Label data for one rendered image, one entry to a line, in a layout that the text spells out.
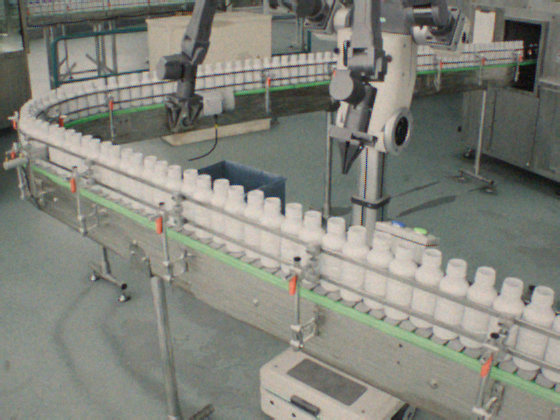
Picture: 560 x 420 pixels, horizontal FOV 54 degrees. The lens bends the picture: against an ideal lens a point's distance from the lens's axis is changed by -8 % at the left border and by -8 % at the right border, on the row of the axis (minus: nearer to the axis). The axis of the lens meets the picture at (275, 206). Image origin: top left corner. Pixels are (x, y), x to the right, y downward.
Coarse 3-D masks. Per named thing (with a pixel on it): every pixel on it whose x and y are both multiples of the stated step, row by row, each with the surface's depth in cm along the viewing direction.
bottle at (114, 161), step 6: (114, 150) 177; (120, 150) 180; (114, 156) 178; (120, 156) 179; (108, 162) 178; (114, 162) 178; (120, 162) 179; (114, 168) 178; (108, 174) 180; (114, 174) 179; (114, 180) 180; (114, 186) 181; (114, 192) 181; (114, 198) 182; (120, 198) 183
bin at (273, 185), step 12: (204, 168) 225; (216, 168) 230; (228, 168) 232; (240, 168) 227; (252, 168) 223; (228, 180) 234; (240, 180) 229; (252, 180) 225; (264, 180) 221; (276, 180) 217; (264, 192) 207; (276, 192) 212; (264, 204) 208
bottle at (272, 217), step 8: (272, 200) 141; (264, 208) 140; (272, 208) 138; (280, 208) 140; (264, 216) 140; (272, 216) 139; (280, 216) 140; (264, 224) 139; (272, 224) 138; (280, 224) 139; (264, 232) 140; (264, 240) 141; (272, 240) 140; (280, 240) 141; (264, 248) 142; (272, 248) 141; (280, 248) 142; (264, 256) 143; (280, 256) 143; (264, 264) 144; (272, 264) 143; (280, 264) 143
